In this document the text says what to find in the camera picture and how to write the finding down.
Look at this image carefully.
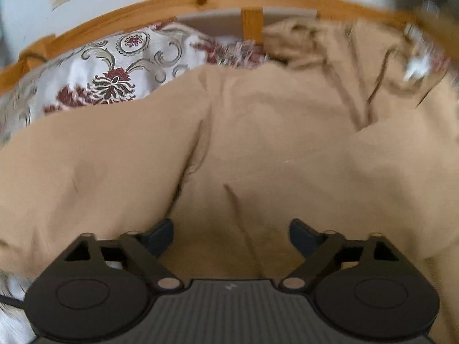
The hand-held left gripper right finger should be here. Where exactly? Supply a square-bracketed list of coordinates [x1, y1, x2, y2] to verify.
[279, 218, 398, 292]

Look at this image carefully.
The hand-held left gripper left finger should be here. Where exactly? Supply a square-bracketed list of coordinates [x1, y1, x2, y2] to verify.
[64, 218, 184, 292]

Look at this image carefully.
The beige garment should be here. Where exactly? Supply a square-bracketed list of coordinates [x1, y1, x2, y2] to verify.
[0, 16, 459, 284]

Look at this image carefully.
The floral satin bedspread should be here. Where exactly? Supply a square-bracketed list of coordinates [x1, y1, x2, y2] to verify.
[0, 21, 454, 344]

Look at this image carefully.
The black cable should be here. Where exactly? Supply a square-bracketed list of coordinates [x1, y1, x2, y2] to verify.
[0, 293, 25, 309]

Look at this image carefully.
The wooden bed frame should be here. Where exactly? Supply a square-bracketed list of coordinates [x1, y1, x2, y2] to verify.
[0, 0, 459, 92]

